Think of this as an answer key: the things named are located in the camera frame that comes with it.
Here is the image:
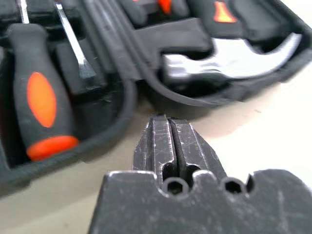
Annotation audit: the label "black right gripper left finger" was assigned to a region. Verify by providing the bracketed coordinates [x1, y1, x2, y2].
[133, 114, 176, 186]

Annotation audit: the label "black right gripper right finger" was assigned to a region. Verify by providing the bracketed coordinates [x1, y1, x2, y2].
[170, 117, 228, 183]

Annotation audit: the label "black orange cross screwdriver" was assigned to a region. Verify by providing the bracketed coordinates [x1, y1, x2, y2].
[6, 0, 80, 162]

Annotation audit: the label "black tool case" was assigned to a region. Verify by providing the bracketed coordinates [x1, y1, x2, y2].
[0, 0, 312, 198]

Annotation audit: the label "black orange claw hammer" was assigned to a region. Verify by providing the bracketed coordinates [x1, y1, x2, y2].
[161, 0, 303, 85]

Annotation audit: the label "orange handled pliers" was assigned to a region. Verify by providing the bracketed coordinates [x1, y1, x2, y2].
[157, 0, 173, 15]

